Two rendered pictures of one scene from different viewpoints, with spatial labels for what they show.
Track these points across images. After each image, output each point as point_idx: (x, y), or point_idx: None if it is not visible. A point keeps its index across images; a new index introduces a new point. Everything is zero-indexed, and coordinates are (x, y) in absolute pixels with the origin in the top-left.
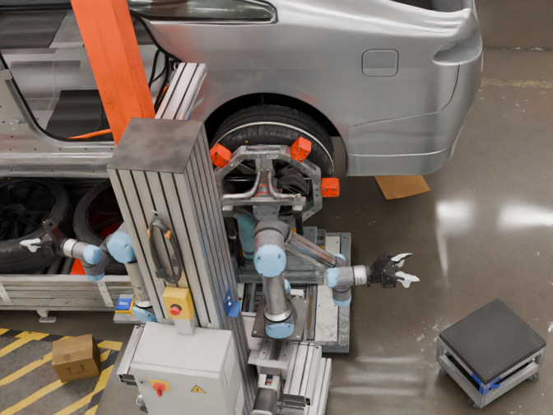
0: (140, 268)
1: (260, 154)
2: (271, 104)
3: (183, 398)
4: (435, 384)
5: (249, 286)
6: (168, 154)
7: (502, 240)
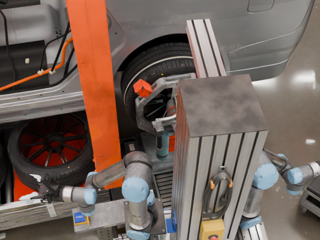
0: (183, 212)
1: (177, 83)
2: (157, 41)
3: None
4: (300, 220)
5: (151, 177)
6: (241, 112)
7: (300, 111)
